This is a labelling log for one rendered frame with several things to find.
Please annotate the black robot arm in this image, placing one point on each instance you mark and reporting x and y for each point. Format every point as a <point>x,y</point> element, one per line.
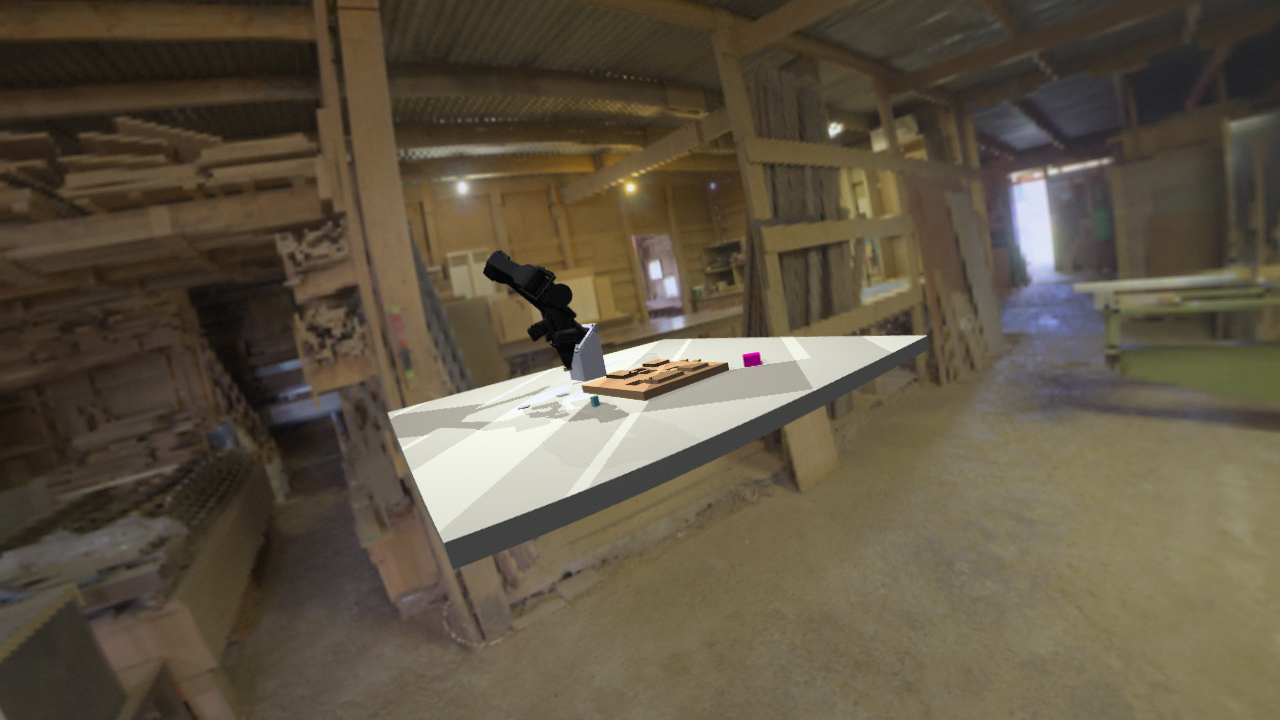
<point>531,283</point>

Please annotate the tan puzzle board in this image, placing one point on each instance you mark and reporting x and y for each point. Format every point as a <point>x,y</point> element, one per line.
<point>655,378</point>

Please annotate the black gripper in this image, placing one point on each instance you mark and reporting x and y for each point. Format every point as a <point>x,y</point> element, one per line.
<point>564,337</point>

